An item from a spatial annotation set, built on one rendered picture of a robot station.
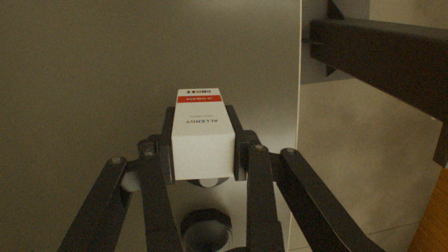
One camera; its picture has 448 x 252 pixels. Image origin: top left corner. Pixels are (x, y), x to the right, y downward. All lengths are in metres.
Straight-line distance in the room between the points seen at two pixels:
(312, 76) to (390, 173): 1.04
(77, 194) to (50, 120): 0.15
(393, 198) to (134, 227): 2.10
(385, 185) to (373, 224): 0.42
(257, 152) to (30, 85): 0.37
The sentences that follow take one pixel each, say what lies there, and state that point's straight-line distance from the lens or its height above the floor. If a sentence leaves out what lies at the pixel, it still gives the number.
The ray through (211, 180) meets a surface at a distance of 0.37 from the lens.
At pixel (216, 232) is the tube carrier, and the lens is 0.46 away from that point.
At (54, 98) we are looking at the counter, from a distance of 0.44.
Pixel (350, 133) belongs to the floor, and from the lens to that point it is 1.75.
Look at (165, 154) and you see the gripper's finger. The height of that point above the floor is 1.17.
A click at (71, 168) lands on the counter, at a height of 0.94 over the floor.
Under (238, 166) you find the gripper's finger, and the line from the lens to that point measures 0.17.
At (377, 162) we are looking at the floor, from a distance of 2.02.
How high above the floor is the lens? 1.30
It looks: 64 degrees down
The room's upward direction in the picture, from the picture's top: 167 degrees clockwise
